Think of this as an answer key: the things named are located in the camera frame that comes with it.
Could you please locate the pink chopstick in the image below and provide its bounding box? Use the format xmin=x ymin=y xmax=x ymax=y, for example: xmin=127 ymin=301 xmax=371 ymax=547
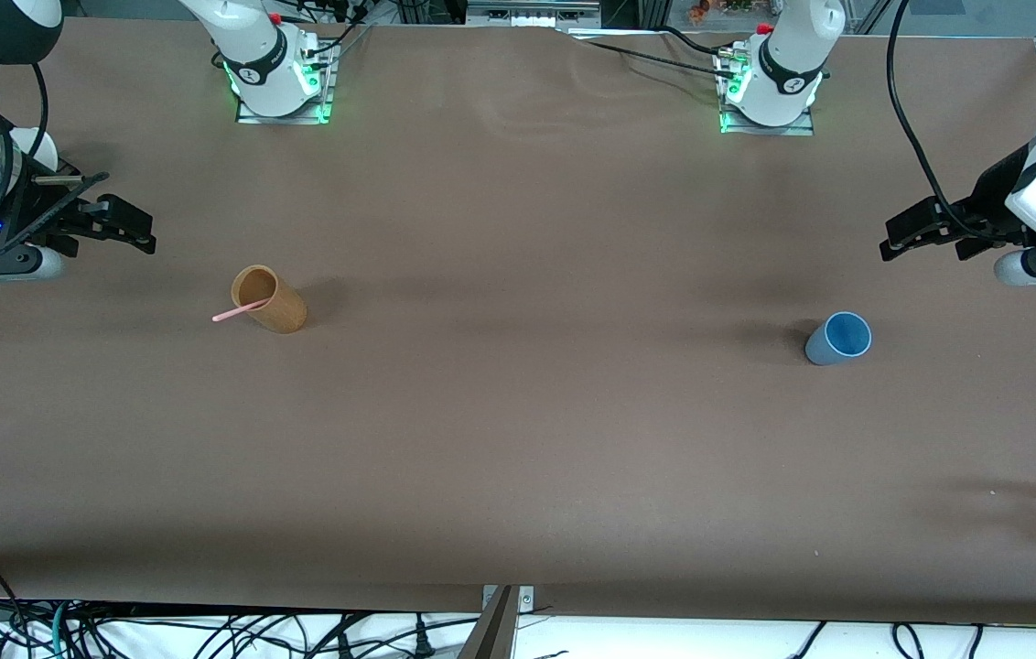
xmin=211 ymin=297 xmax=270 ymax=323

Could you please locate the blue cup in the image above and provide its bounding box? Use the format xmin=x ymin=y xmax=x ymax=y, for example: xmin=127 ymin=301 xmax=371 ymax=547
xmin=804 ymin=311 xmax=873 ymax=367

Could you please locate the white cup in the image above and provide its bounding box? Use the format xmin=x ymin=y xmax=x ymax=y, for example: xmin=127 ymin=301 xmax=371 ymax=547
xmin=10 ymin=128 xmax=59 ymax=176

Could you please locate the brown wooden cup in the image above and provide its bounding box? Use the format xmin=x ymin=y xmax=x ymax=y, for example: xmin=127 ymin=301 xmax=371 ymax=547
xmin=232 ymin=265 xmax=308 ymax=335

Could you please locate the grey electronics box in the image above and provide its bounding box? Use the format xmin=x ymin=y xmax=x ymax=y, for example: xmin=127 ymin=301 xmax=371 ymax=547
xmin=465 ymin=0 xmax=606 ymax=29

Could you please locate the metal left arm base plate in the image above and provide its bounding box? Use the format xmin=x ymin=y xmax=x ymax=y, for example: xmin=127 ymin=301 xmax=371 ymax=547
xmin=716 ymin=44 xmax=817 ymax=137

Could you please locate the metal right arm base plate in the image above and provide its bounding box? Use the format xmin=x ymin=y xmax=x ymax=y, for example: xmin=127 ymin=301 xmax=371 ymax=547
xmin=235 ymin=38 xmax=338 ymax=125

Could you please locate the black table cable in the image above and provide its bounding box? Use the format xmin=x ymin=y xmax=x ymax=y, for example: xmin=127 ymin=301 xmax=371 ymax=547
xmin=564 ymin=26 xmax=743 ymax=81

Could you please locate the small metal bracket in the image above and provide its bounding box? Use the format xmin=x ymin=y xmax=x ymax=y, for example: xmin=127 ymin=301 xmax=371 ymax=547
xmin=481 ymin=586 xmax=535 ymax=612

